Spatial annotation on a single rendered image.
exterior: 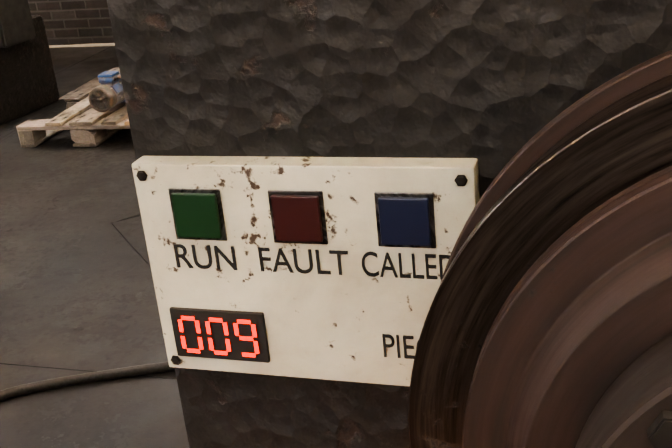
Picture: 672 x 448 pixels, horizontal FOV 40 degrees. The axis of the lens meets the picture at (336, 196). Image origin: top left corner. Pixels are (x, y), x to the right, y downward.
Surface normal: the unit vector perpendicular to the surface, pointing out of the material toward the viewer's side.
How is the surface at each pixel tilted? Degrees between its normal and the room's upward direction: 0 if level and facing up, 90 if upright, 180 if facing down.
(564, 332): 59
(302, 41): 90
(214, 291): 90
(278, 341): 90
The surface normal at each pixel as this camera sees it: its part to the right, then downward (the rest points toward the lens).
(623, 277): -0.75, -0.47
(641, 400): -0.76, -0.65
